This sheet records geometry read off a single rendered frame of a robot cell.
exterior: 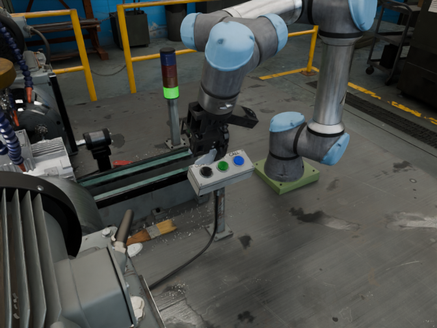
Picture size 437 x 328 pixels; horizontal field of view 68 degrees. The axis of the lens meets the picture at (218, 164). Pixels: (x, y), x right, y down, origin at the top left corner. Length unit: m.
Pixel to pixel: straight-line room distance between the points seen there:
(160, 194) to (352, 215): 0.65
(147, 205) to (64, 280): 0.77
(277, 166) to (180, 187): 0.36
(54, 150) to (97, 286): 0.67
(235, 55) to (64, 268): 0.38
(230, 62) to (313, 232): 0.70
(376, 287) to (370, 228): 0.22
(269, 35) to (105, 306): 0.50
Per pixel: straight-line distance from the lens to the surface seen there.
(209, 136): 0.67
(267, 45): 0.62
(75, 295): 0.34
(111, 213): 1.08
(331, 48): 0.98
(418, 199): 1.37
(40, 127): 1.17
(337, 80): 1.00
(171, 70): 1.30
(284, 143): 1.13
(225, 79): 0.56
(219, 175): 0.85
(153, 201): 1.10
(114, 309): 0.35
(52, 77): 1.05
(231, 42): 0.53
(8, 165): 0.96
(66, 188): 0.76
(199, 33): 0.70
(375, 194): 1.32
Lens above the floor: 1.58
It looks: 36 degrees down
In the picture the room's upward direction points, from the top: straight up
